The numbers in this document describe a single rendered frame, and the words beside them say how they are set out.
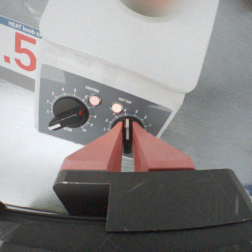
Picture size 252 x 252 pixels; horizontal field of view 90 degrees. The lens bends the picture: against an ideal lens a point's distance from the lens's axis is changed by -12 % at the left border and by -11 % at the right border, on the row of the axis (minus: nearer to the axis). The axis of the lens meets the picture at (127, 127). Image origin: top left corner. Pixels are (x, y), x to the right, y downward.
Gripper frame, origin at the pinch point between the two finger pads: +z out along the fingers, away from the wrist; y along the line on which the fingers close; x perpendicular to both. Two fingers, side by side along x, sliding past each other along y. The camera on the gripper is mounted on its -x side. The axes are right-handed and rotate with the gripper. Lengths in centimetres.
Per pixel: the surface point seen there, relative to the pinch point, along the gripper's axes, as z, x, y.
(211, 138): 6.8, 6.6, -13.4
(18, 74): 6.2, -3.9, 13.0
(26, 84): 5.8, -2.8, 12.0
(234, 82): 11.9, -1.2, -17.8
